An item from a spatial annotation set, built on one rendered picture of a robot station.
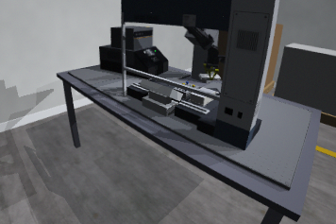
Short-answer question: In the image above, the grey block with round holes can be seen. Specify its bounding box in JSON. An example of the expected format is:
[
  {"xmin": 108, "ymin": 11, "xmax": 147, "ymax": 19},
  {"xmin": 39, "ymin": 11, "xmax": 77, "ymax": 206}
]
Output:
[{"xmin": 173, "ymin": 87, "xmax": 191, "ymax": 99}]

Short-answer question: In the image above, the grey perforated base plate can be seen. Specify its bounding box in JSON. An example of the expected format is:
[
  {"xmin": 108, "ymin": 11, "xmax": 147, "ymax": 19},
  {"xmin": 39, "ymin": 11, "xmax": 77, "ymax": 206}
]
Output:
[{"xmin": 68, "ymin": 66, "xmax": 312, "ymax": 191}]

